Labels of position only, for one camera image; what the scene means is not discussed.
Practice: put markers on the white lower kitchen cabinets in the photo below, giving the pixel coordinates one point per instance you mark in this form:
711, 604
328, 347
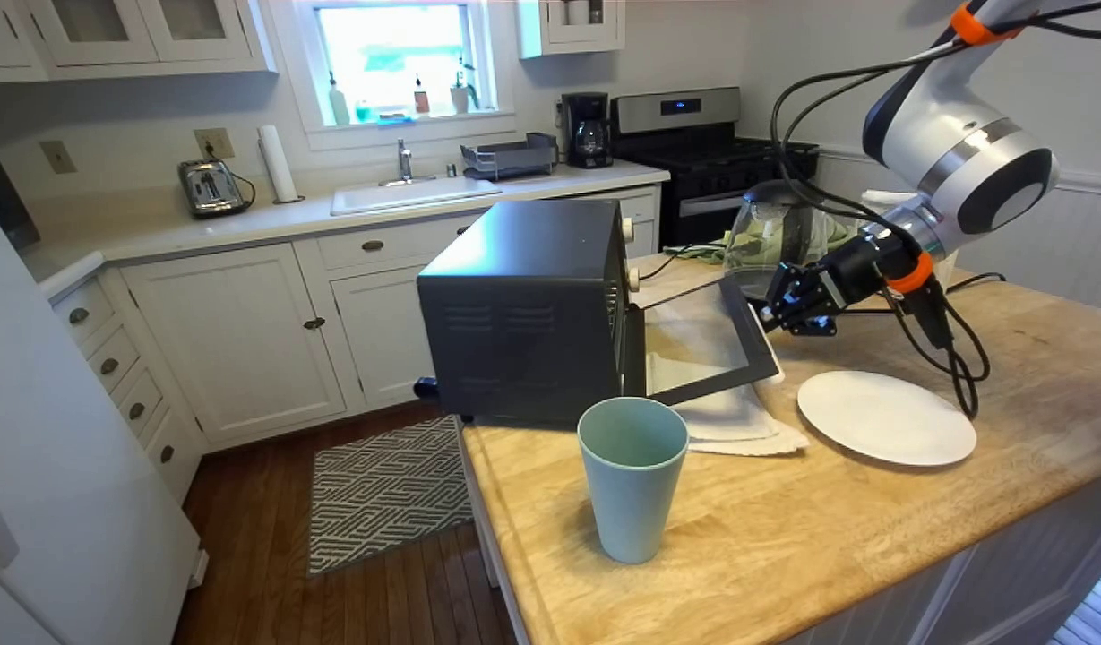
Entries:
236, 331

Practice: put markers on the paper towel roll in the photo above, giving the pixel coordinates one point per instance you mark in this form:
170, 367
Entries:
277, 166

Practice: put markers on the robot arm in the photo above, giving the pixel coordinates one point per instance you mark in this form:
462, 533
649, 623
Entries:
944, 134

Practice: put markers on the white soap bottle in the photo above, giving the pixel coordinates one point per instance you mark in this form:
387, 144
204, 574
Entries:
339, 105

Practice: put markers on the white plant pot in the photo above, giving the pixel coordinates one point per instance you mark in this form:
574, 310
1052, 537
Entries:
460, 97

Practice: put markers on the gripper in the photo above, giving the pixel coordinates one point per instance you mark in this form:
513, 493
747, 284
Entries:
855, 269

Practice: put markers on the green cloth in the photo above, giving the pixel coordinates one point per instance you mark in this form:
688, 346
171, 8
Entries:
711, 253

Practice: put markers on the small brown bottle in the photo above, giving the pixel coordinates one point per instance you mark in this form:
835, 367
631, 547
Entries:
421, 98

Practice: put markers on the chrome tap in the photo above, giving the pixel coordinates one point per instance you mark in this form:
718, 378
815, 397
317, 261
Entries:
405, 161

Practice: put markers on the silver toaster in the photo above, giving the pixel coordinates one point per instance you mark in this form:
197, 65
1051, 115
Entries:
210, 188

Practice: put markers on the patterned grey rug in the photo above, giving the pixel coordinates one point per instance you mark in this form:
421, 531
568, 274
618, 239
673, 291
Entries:
384, 493

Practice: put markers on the light green plastic cup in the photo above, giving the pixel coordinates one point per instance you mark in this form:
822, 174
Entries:
632, 484

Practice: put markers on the glass kettle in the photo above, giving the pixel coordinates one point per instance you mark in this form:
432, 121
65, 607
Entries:
769, 233

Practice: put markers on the wall switch plate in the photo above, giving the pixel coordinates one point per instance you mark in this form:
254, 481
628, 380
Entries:
58, 157

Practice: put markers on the row of white wall cabinets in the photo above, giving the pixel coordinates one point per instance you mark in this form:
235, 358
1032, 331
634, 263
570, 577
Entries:
111, 36

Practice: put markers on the grey dish rack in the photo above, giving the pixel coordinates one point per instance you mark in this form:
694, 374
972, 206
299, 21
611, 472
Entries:
510, 159

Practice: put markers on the white wall cabinet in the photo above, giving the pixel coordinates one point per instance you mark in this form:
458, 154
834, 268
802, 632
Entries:
572, 27

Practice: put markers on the black appliance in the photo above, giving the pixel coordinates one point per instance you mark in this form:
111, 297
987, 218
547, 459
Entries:
2, 202

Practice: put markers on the white refrigerator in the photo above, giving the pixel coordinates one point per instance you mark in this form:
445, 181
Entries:
57, 466

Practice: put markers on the window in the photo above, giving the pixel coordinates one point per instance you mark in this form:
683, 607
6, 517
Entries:
393, 63

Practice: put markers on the black and steel stove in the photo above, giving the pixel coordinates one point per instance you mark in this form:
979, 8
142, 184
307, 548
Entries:
693, 152

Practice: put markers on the white sink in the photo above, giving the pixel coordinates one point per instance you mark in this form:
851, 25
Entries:
411, 194

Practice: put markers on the white oven knob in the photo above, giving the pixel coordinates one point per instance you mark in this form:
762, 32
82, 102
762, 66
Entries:
628, 229
633, 279

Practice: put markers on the white plate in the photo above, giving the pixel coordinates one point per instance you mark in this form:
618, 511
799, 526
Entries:
886, 417

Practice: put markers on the wall socket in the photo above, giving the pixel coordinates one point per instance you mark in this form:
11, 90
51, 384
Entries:
214, 143

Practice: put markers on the black coffee maker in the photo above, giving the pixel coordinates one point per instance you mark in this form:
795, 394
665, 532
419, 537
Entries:
588, 133

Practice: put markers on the black toaster oven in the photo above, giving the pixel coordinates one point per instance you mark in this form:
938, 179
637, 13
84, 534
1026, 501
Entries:
523, 305

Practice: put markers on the white cloth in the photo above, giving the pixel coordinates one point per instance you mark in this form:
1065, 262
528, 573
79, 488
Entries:
738, 425

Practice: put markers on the toaster oven door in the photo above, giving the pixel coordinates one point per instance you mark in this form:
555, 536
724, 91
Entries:
761, 354

